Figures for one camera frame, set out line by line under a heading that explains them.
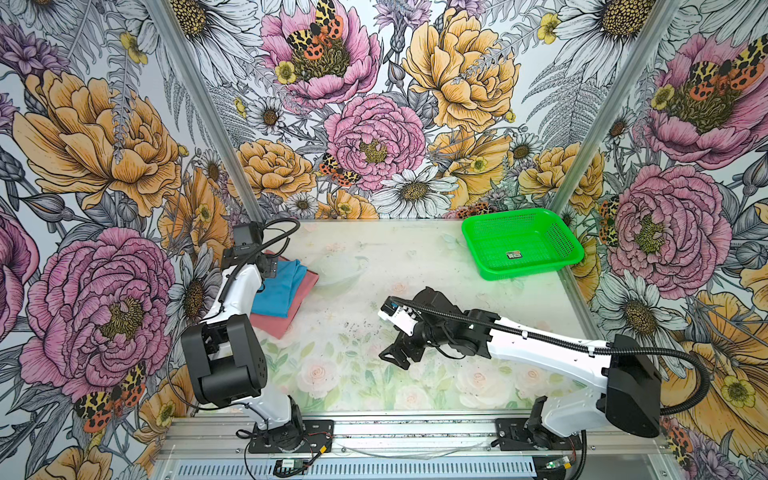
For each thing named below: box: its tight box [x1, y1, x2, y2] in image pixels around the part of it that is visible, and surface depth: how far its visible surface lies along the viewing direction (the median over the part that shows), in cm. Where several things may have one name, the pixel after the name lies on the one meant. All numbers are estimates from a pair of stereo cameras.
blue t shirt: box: [250, 259, 308, 319], surface depth 93 cm
